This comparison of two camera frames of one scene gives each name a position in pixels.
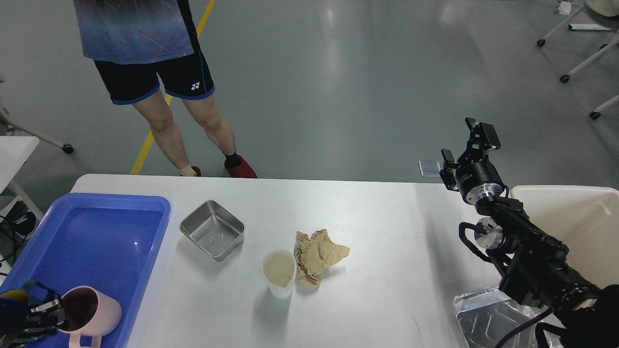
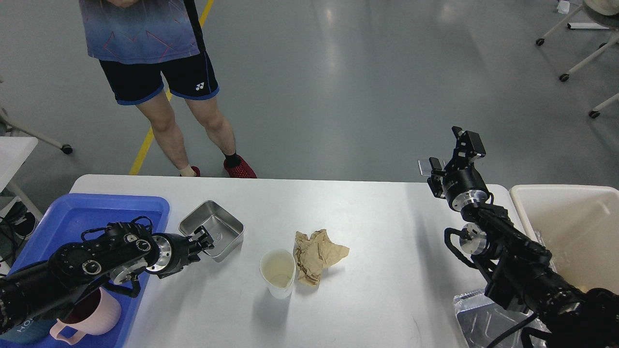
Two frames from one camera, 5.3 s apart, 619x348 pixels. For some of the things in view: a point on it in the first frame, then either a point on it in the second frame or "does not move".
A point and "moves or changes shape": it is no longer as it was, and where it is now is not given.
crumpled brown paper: (315, 254) does not move
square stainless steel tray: (215, 230) does not move
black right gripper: (476, 181) -> (462, 185)
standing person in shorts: (134, 43) does not move
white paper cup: (278, 268) does not move
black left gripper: (13, 316) -> (170, 253)
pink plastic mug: (89, 312) moves or changes shape
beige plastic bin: (585, 219) does not move
